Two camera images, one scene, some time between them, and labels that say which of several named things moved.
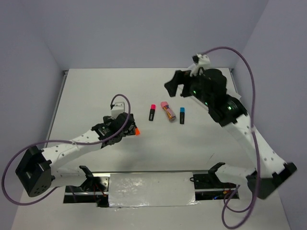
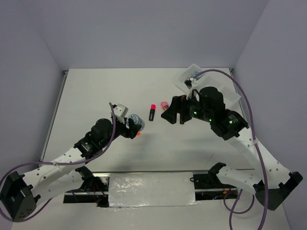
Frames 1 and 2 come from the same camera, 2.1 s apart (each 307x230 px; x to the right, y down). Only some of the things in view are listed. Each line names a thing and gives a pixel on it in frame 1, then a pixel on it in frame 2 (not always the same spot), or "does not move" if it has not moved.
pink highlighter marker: (152, 112) does not move
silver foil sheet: (153, 189) does not move
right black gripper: (171, 86) -> (170, 115)
